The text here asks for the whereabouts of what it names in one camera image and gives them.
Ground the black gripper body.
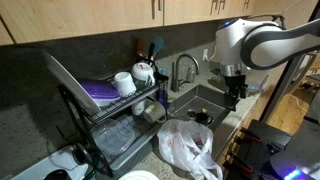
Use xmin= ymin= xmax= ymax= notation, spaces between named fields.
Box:
xmin=225 ymin=75 xmax=248 ymax=99

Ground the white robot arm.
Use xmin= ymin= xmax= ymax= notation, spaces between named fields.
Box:
xmin=216 ymin=18 xmax=320 ymax=111

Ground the purple plastic bowl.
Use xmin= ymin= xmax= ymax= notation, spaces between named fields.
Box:
xmin=78 ymin=78 xmax=121 ymax=101

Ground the stainless steel sink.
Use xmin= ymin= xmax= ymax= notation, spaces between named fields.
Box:
xmin=168 ymin=85 xmax=230 ymax=131

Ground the black mug in sink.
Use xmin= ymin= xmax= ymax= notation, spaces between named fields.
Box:
xmin=196 ymin=111 xmax=213 ymax=125

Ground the curved metal faucet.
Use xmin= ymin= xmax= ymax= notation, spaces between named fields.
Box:
xmin=171 ymin=54 xmax=200 ymax=92

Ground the white plastic shopping bag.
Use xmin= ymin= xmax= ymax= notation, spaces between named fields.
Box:
xmin=157 ymin=119 xmax=223 ymax=180

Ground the grey mug lower rack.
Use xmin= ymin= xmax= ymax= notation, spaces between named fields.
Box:
xmin=143 ymin=101 xmax=167 ymax=123

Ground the white patterned mug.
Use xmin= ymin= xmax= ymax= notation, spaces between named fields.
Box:
xmin=131 ymin=62 xmax=155 ymax=89

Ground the white saucer plate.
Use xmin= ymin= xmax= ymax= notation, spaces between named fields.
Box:
xmin=118 ymin=170 xmax=159 ymax=180

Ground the clear plastic container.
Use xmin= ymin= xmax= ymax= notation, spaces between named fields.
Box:
xmin=91 ymin=119 xmax=135 ymax=155

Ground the large white plate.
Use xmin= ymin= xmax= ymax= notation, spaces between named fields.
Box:
xmin=42 ymin=50 xmax=101 ymax=112

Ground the black wire dish rack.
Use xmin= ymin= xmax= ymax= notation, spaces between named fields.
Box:
xmin=58 ymin=80 xmax=161 ymax=178

